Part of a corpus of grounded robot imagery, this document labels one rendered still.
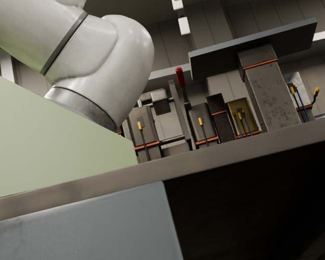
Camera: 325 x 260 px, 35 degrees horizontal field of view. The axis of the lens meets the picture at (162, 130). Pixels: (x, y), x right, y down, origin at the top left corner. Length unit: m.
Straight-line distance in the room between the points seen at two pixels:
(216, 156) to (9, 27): 0.45
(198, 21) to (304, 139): 3.48
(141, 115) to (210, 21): 2.89
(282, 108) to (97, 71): 0.60
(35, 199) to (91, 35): 0.34
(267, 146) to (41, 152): 0.37
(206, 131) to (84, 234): 0.80
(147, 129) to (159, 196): 0.67
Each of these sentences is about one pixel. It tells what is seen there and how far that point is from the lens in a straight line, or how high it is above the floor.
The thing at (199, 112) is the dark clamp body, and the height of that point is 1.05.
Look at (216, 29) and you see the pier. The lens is 4.27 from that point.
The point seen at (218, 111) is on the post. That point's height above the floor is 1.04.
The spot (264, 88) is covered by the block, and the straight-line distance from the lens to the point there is 1.45.
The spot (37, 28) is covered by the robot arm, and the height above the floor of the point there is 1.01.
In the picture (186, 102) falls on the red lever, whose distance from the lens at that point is 1.55.
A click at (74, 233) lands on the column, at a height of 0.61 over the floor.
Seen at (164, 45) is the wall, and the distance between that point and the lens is 4.35.
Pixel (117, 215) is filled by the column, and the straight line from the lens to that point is 0.80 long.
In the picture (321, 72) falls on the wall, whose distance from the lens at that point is 4.34.
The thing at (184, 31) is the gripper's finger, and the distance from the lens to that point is 1.78.
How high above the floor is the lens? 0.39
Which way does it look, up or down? 24 degrees up
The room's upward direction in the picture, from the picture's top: 15 degrees counter-clockwise
